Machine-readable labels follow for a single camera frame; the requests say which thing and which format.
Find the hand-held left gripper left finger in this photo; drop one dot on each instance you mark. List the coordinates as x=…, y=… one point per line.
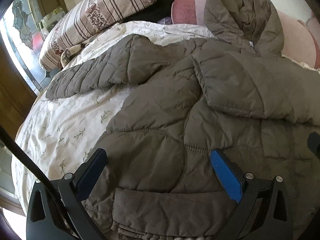
x=91, y=177

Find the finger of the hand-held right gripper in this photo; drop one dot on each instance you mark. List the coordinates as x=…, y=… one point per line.
x=314, y=143

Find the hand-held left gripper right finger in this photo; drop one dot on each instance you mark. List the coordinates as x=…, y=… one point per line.
x=226, y=175

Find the olive-grey hooded puffer jacket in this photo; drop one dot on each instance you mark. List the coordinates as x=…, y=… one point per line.
x=175, y=105

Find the white leaf-print quilt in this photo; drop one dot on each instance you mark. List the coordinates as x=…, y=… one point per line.
x=62, y=120

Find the stained glass window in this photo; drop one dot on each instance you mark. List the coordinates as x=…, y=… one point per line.
x=22, y=30

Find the lilac cloth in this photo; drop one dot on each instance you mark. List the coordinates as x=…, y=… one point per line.
x=166, y=20

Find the striped floral pillow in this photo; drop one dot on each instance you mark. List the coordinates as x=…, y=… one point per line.
x=100, y=10

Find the pink padded headboard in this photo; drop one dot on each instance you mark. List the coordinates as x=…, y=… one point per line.
x=185, y=7

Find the black cloth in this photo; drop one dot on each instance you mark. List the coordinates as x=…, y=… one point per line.
x=162, y=7

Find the wooden door frame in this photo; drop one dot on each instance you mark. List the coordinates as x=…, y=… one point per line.
x=10, y=87

